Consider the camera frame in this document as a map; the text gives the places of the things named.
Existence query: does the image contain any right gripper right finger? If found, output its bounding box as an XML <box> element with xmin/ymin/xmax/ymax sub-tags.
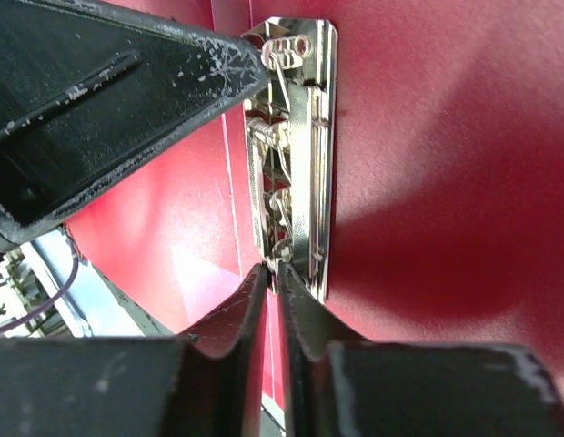
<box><xmin>277</xmin><ymin>263</ymin><xmax>564</xmax><ymax>436</ymax></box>

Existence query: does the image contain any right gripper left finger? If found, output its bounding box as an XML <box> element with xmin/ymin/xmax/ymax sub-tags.
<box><xmin>0</xmin><ymin>264</ymin><xmax>268</xmax><ymax>436</ymax></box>

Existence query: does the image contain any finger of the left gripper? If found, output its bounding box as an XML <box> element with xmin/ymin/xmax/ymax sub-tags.
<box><xmin>0</xmin><ymin>1</ymin><xmax>268</xmax><ymax>250</ymax></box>

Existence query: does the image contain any metal folder clip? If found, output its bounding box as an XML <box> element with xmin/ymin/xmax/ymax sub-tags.
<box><xmin>243</xmin><ymin>17</ymin><xmax>337</xmax><ymax>302</ymax></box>

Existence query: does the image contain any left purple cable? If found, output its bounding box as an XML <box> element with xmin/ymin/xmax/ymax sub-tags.
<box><xmin>0</xmin><ymin>245</ymin><xmax>81</xmax><ymax>338</ymax></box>

